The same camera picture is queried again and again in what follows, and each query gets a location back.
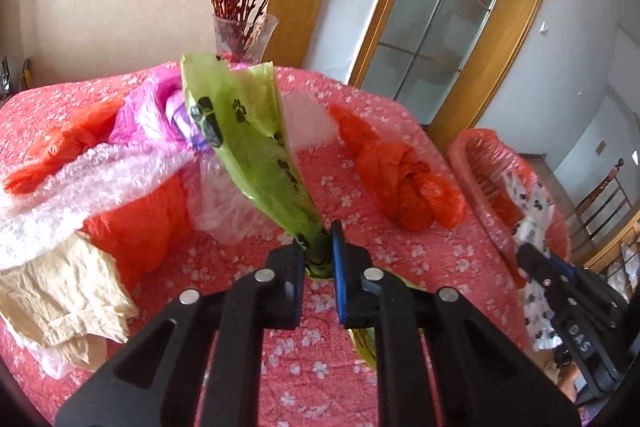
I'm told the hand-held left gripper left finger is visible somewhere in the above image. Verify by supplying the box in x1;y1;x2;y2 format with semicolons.
54;243;307;427

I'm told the frosted glass sliding door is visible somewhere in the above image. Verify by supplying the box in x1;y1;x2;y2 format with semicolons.
360;0;526;128

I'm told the pink floral tablecloth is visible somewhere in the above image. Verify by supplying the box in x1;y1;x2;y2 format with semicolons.
0;67;531;427

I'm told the clear bubble wrap sheet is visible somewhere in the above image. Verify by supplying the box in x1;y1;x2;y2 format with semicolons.
0;142;201;270

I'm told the beige plastic bag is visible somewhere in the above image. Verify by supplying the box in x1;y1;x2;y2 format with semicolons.
0;232;140;380

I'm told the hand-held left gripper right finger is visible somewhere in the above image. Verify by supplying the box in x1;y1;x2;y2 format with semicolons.
330;220;583;427

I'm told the green paw print plastic bag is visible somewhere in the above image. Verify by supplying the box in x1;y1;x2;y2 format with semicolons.
180;53;426;370

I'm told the pink plastic bag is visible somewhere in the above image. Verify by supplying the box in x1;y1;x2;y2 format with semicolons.
107;62;211;152

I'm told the white paw print plastic bag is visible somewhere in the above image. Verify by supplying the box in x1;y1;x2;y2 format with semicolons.
505;177;566;353

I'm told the translucent red bin liner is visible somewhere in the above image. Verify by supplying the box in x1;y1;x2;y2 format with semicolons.
450;129;573;298

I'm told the wooden door frame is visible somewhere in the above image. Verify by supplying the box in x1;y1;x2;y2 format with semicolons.
348;0;563;155

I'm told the orange plastic bag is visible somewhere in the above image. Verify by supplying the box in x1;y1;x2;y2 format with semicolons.
80;179;193;293
327;102;468;233
5;97;126;195

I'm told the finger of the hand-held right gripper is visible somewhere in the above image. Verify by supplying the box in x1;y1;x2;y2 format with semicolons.
520;243;608;280
517;252;581;308

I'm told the dark wooden chair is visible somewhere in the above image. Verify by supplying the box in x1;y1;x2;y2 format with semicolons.
570;159;640;268

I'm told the clear glass vase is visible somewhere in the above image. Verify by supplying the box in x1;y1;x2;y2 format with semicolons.
212;13;280;70

